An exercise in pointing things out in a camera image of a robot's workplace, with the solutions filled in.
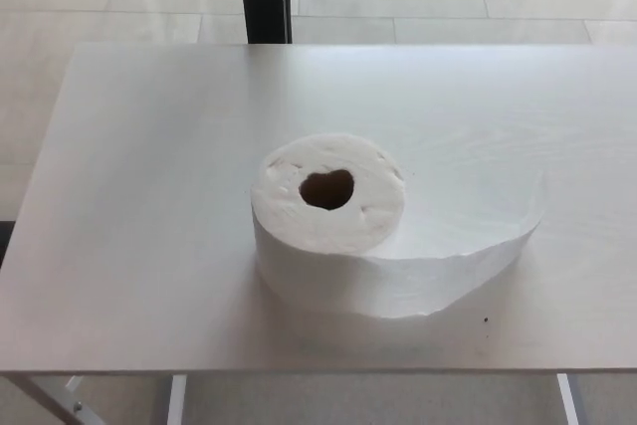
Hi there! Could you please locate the grey diagonal table brace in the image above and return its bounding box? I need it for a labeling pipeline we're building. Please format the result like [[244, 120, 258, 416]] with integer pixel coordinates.
[[0, 373, 85, 425]]

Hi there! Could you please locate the white metal table leg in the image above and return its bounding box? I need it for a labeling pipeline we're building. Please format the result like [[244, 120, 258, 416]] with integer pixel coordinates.
[[556, 372, 584, 425], [165, 373, 188, 425]]

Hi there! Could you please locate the white toilet paper roll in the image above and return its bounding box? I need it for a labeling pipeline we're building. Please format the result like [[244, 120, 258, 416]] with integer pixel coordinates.
[[250, 134, 544, 322]]

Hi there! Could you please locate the dark object at floor edge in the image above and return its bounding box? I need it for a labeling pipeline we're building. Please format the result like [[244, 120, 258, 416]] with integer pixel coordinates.
[[0, 219, 14, 268]]

